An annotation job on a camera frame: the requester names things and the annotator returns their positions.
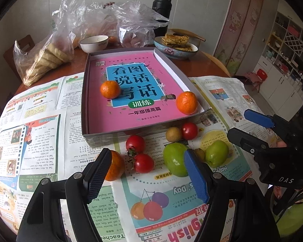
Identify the person's right forearm green sleeve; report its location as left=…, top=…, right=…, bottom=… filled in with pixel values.
left=276, top=202, right=303, bottom=242

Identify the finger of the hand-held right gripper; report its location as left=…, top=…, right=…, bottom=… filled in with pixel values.
left=227, top=128, right=297, bottom=179
left=244, top=109, right=303, bottom=145

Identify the newspaper with film strip print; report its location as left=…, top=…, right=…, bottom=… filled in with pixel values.
left=0, top=73, right=122, bottom=242

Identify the pile of fried pancakes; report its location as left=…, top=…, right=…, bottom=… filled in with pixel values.
left=162, top=33, right=193, bottom=51

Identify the pink cartoon cat curtain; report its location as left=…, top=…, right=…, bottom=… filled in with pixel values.
left=214, top=0, right=265, bottom=75

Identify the wooden chair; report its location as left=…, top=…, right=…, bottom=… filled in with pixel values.
left=199, top=51, right=231, bottom=78
left=170, top=29, right=207, bottom=43
left=3, top=35, right=33, bottom=81

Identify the white ceramic bowl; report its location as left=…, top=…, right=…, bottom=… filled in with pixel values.
left=80, top=35, right=109, bottom=54

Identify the newspaper with sports pictures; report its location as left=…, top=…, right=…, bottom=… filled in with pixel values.
left=189, top=77, right=278, bottom=157

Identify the small red chair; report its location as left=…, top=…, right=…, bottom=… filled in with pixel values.
left=243, top=68, right=268, bottom=89

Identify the black thermos bottle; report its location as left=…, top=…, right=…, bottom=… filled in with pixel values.
left=152, top=0, right=172, bottom=39

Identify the orange tangerine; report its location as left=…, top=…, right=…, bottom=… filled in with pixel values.
left=100, top=80, right=122, bottom=99
left=176, top=91, right=199, bottom=115
left=105, top=150, right=125, bottom=182

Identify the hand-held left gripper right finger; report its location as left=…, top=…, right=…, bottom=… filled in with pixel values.
left=184, top=149, right=281, bottom=242

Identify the grey cardboard box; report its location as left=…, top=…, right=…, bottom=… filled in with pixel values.
left=81, top=47, right=213, bottom=148

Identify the pink book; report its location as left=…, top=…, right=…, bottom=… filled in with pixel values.
left=88, top=51, right=200, bottom=135

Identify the clear plastic bag with red contents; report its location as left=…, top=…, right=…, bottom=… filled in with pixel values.
left=113, top=1, right=170, bottom=48

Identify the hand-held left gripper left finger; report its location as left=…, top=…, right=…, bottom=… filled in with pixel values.
left=16, top=148, right=113, bottom=242

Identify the newspaper with yellow circle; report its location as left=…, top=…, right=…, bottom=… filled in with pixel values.
left=101, top=123, right=245, bottom=242

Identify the clear plastic bag of flatbreads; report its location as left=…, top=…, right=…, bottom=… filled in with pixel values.
left=13, top=0, right=75, bottom=87

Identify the crumpled clear plastic bag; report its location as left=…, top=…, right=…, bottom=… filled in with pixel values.
left=67, top=1, right=122, bottom=49

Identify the stack of round flatbreads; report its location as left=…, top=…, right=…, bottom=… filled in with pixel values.
left=24, top=43, right=69, bottom=86

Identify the white display cabinet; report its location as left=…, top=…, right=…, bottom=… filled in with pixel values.
left=252, top=9, right=303, bottom=106

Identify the red tomato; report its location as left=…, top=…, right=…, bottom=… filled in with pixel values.
left=125, top=135, right=146, bottom=154
left=181, top=122, right=199, bottom=140
left=127, top=149, right=155, bottom=174

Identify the blue floral bowl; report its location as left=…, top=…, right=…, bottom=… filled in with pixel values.
left=154, top=37, right=199, bottom=60

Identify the large green jujube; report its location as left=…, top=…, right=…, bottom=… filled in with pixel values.
left=163, top=143, right=191, bottom=177

